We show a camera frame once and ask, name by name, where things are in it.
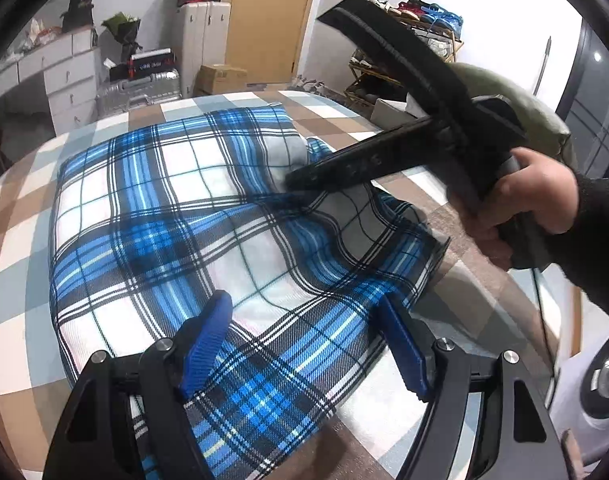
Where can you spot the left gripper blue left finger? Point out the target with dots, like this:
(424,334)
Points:
(199,342)

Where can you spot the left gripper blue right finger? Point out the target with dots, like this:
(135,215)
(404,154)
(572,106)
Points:
(411,342)

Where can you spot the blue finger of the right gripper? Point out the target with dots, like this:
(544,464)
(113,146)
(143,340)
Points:
(386,153)

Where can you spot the blue white plaid shirt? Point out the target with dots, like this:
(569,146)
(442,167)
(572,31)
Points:
(148,225)

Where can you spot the person right hand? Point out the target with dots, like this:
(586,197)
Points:
(544,187)

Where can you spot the green pillow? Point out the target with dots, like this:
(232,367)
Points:
(545,131)

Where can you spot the wooden shoe rack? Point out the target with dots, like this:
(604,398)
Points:
(405,57)

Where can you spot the wooden door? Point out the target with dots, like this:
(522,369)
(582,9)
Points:
(265,38)

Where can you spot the cardboard box on floor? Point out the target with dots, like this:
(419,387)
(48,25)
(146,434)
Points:
(221,78)

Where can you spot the silver aluminium suitcase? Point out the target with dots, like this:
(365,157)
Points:
(129,94)

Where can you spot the black red box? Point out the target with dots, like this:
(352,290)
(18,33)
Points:
(144,64)

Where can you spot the white drawer desk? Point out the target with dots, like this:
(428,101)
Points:
(70,67)

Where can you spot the green flower bouquet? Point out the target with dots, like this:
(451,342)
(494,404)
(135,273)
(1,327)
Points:
(124,29)

